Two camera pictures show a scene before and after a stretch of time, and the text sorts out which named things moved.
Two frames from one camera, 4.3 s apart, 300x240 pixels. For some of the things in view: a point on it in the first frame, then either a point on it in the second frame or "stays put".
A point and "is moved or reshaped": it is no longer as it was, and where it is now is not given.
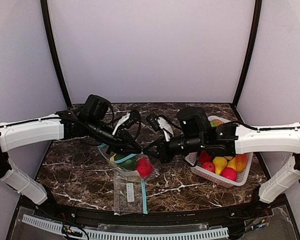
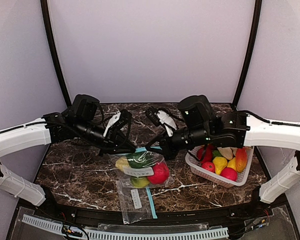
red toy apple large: [144, 167] to [161, 173]
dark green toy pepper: [130, 164] to [145, 159]
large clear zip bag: [135, 166] is moved or reshaped
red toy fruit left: [204, 158] stays put
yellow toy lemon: [232, 163] stays put
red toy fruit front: [229, 173] stays put
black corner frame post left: [45, 8] stays put
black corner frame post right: [256, 22] stays put
